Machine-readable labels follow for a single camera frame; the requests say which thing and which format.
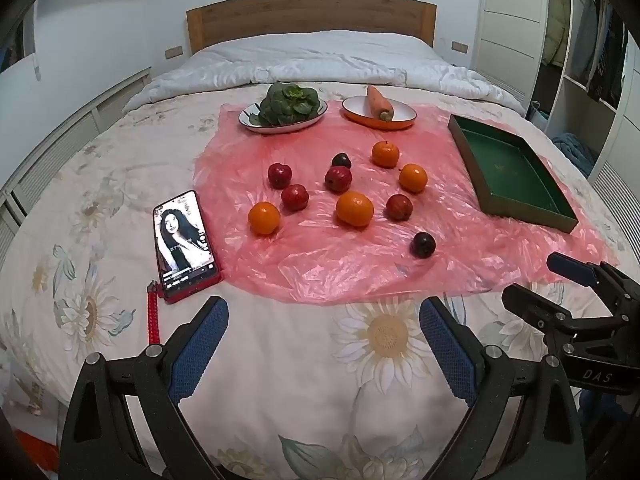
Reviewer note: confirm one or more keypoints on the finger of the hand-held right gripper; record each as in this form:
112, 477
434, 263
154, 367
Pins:
570, 267
535, 307

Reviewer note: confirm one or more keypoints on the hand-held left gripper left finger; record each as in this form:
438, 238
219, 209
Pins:
200, 350

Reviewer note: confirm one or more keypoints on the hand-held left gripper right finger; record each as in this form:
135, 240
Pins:
445, 345

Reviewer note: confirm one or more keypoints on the dark purple plum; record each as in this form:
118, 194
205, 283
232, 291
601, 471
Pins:
423, 245
341, 161

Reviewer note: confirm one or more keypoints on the green tray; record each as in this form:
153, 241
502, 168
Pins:
510, 170

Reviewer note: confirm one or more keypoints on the red apple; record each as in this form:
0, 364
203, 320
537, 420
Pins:
398, 207

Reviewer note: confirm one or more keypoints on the orange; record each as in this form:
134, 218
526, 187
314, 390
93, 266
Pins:
354, 208
385, 154
413, 178
264, 218

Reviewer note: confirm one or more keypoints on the white vent panel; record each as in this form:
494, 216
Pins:
615, 190

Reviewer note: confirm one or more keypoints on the smartphone in red case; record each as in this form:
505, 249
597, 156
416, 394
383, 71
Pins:
182, 240

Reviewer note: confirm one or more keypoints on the blue knitted blanket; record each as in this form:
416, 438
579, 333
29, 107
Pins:
575, 152

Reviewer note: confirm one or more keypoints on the pink plastic sheet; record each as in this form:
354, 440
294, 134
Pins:
325, 260

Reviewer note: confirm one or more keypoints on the hanging dark clothes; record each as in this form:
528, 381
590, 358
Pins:
607, 60

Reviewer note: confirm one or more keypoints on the white plate with dark rim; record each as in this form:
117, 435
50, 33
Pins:
280, 129

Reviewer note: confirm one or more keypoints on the pale green jacket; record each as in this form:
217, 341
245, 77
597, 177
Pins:
556, 25

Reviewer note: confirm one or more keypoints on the carrot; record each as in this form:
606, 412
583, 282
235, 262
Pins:
379, 102

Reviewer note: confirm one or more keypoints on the orange plate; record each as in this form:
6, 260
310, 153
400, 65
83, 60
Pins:
360, 107

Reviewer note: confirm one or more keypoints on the white wardrobe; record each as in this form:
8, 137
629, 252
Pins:
505, 10

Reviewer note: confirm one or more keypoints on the white duvet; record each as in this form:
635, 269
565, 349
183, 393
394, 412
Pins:
310, 55

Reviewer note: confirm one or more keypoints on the wooden headboard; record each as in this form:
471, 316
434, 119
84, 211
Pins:
310, 20

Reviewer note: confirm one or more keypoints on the wall socket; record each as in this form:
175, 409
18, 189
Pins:
172, 51
459, 46

